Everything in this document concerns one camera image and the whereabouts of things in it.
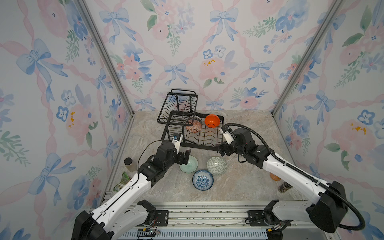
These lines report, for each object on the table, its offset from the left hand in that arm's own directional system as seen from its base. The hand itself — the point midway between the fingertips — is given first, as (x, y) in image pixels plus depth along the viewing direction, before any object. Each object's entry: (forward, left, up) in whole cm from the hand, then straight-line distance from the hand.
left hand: (183, 146), depth 78 cm
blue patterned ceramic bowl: (-11, -11, -19) cm, 24 cm away
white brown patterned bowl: (+30, -4, -11) cm, 32 cm away
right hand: (+5, -21, 0) cm, 22 cm away
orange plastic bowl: (+32, -19, -15) cm, 40 cm away
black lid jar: (-6, +29, -12) cm, 32 cm away
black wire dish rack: (+37, +6, -11) cm, 39 cm away
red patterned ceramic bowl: (+28, -8, -14) cm, 32 cm away
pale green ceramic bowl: (-3, -4, -18) cm, 19 cm away
